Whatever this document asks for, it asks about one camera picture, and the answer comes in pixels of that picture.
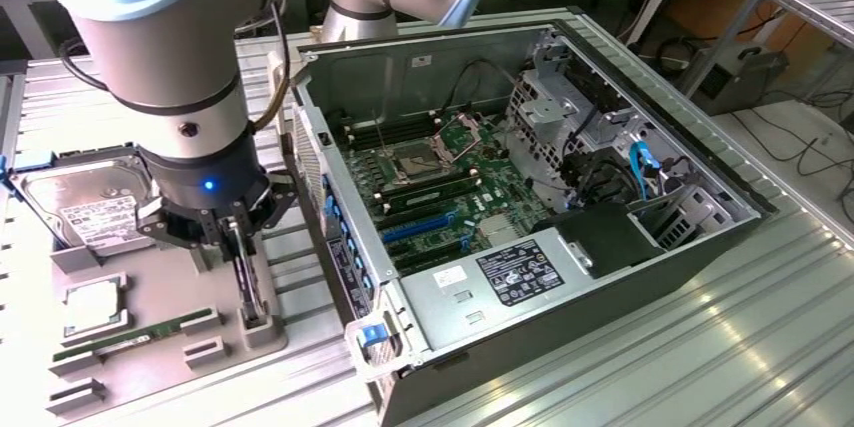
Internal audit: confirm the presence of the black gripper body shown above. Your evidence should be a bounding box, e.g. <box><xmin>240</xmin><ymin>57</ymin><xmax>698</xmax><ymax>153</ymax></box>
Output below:
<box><xmin>141</xmin><ymin>135</ymin><xmax>274</xmax><ymax>211</ymax></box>

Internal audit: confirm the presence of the black graphics card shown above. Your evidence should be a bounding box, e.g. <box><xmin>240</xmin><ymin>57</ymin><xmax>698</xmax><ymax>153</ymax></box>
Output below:
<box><xmin>223</xmin><ymin>216</ymin><xmax>267</xmax><ymax>334</ymax></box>

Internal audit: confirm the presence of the silver hard disk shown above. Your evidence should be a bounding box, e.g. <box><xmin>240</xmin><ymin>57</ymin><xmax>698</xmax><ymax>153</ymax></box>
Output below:
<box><xmin>19</xmin><ymin>156</ymin><xmax>168</xmax><ymax>254</ymax></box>

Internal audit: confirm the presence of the silver CPU chip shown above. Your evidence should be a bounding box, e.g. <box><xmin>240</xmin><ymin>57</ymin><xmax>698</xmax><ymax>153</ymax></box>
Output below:
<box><xmin>61</xmin><ymin>280</ymin><xmax>129</xmax><ymax>342</ymax></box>

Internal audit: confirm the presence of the green RAM stick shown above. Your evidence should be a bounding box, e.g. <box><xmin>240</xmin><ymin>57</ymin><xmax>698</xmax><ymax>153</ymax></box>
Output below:
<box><xmin>51</xmin><ymin>308</ymin><xmax>216</xmax><ymax>362</ymax></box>

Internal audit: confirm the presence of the blue expansion slot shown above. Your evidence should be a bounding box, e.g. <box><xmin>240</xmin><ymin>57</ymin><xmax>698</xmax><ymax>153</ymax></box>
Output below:
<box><xmin>379</xmin><ymin>213</ymin><xmax>456</xmax><ymax>244</ymax></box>

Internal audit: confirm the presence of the CPU socket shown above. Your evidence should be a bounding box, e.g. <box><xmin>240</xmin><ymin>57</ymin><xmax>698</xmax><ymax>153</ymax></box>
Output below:
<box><xmin>388</xmin><ymin>139</ymin><xmax>447</xmax><ymax>184</ymax></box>

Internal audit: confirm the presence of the installed RAM stick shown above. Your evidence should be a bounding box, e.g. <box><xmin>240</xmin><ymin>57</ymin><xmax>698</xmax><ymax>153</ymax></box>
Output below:
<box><xmin>375</xmin><ymin>174</ymin><xmax>480</xmax><ymax>209</ymax></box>

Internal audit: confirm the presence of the black expansion slot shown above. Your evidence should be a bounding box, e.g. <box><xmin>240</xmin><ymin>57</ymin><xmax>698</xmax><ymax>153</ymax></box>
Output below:
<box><xmin>390</xmin><ymin>239</ymin><xmax>467</xmax><ymax>269</ymax></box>

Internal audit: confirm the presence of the grey parts rack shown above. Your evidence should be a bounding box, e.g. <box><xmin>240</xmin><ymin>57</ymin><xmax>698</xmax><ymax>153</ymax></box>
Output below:
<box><xmin>44</xmin><ymin>226</ymin><xmax>290</xmax><ymax>417</ymax></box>

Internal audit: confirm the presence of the blue case latch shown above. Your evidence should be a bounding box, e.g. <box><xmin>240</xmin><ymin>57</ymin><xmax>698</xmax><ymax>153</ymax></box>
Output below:
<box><xmin>356</xmin><ymin>324</ymin><xmax>390</xmax><ymax>349</ymax></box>

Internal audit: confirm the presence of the metal socket cover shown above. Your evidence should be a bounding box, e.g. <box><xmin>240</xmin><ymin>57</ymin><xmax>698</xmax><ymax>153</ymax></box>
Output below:
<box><xmin>431</xmin><ymin>113</ymin><xmax>483</xmax><ymax>149</ymax></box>

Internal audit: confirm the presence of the green motherboard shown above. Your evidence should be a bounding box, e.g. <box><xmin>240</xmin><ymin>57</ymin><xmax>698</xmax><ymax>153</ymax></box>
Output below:
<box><xmin>336</xmin><ymin>106</ymin><xmax>576</xmax><ymax>273</ymax></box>

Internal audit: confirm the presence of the grey power supply unit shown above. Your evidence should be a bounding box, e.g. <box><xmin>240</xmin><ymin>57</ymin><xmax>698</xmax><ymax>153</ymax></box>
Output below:
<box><xmin>398</xmin><ymin>225</ymin><xmax>596</xmax><ymax>354</ymax></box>

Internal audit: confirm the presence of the silver chipset heatsink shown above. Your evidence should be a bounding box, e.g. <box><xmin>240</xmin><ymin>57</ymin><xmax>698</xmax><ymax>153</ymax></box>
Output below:
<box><xmin>475</xmin><ymin>215</ymin><xmax>530</xmax><ymax>244</ymax></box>

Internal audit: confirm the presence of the metal disk bay cage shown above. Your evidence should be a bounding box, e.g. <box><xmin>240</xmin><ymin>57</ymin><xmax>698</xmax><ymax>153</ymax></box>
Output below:
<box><xmin>504</xmin><ymin>68</ymin><xmax>603</xmax><ymax>199</ymax></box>

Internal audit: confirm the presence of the open black PC case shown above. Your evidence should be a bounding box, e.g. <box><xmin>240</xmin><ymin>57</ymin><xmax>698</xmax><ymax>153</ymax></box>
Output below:
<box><xmin>266</xmin><ymin>16</ymin><xmax>782</xmax><ymax>427</ymax></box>

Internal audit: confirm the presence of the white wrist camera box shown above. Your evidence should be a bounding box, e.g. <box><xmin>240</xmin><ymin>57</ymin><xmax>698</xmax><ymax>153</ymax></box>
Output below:
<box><xmin>135</xmin><ymin>199</ymin><xmax>165</xmax><ymax>231</ymax></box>

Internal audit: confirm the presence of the black wire in case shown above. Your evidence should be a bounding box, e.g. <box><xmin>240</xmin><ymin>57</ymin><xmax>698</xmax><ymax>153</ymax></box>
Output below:
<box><xmin>448</xmin><ymin>58</ymin><xmax>520</xmax><ymax>109</ymax></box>

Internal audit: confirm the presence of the blue SATA wire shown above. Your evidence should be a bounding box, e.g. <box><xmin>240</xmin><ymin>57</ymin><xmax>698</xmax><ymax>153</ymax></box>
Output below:
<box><xmin>626</xmin><ymin>140</ymin><xmax>660</xmax><ymax>204</ymax></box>

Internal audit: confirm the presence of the grey box with handle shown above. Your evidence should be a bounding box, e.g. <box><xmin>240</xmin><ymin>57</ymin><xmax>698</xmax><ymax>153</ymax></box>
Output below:
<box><xmin>685</xmin><ymin>40</ymin><xmax>790</xmax><ymax>117</ymax></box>

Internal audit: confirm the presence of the black floor cable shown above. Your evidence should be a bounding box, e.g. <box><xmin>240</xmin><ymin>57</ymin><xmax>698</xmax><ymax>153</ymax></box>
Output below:
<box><xmin>729</xmin><ymin>110</ymin><xmax>854</xmax><ymax>179</ymax></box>

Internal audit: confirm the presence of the aluminium frame table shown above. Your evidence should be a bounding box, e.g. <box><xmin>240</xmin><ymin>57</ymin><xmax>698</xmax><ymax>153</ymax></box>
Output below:
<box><xmin>715</xmin><ymin>0</ymin><xmax>854</xmax><ymax>116</ymax></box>

